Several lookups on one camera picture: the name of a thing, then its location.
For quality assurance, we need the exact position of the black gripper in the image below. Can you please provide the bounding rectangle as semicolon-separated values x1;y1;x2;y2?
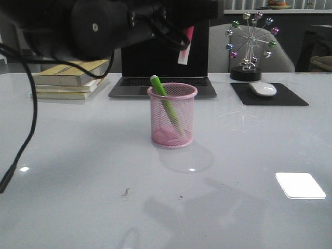
127;1;219;51

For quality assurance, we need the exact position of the pink highlighter pen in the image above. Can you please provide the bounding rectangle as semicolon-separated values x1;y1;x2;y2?
177;26;195;65

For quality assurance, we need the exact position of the green highlighter pen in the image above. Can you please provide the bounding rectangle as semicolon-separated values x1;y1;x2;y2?
150;75;184;135

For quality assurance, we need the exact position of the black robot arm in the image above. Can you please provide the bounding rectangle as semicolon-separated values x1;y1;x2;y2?
1;1;218;61

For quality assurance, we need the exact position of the pink mesh pen holder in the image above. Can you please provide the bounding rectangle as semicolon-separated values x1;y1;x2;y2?
147;82;198;148

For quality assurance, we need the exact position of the grey laptop black screen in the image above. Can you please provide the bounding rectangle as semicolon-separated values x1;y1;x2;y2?
108;21;217;99

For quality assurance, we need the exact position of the grey right armchair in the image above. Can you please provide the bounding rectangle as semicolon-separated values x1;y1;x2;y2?
208;23;295;73

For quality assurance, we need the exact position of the ferris wheel desk ornament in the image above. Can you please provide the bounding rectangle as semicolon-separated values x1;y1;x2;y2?
225;11;280;81

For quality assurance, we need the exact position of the fruit bowl on counter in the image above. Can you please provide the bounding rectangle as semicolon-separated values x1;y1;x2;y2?
267;0;291;10

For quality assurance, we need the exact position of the white middle book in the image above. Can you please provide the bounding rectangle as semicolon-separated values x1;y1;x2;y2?
36;77;106;93

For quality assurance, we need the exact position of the white computer mouse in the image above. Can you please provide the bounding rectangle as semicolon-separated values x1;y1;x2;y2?
249;82;277;97

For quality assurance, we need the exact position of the yellow top book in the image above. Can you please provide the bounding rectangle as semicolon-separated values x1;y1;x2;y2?
33;60;109;86

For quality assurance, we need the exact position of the black mouse pad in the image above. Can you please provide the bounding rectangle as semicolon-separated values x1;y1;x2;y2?
231;82;309;106

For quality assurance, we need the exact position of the pale bottom book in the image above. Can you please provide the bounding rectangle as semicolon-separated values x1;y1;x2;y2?
36;91;93;100

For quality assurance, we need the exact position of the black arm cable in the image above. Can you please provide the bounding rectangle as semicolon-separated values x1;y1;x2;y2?
0;43;115;194

